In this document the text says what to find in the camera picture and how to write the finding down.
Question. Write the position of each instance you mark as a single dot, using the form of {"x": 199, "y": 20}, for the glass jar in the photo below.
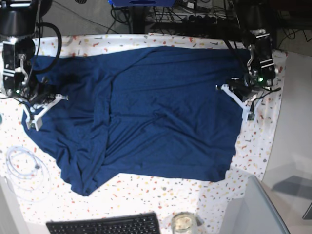
{"x": 184, "y": 223}

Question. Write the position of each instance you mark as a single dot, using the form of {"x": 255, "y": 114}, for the terrazzo patterned tablecloth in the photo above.
{"x": 32, "y": 178}

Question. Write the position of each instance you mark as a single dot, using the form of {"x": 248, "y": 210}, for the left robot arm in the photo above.
{"x": 254, "y": 19}

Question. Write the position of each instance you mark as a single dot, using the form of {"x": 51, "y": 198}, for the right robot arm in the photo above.
{"x": 20, "y": 21}

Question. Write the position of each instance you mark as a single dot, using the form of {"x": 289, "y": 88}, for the black power strip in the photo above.
{"x": 166, "y": 15}

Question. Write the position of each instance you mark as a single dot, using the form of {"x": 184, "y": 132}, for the black keyboard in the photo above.
{"x": 132, "y": 224}

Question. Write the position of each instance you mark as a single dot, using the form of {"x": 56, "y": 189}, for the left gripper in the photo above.
{"x": 243, "y": 87}

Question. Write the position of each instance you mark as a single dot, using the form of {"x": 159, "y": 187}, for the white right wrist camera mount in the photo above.
{"x": 35, "y": 113}

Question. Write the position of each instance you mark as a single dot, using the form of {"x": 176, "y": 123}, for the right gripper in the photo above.
{"x": 38, "y": 92}

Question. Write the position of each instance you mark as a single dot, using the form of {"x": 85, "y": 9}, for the grey monitor edge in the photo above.
{"x": 254, "y": 213}

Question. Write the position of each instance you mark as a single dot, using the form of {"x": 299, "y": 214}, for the blue t-shirt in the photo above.
{"x": 153, "y": 111}

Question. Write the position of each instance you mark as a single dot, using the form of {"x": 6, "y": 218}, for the blue box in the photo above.
{"x": 142, "y": 3}

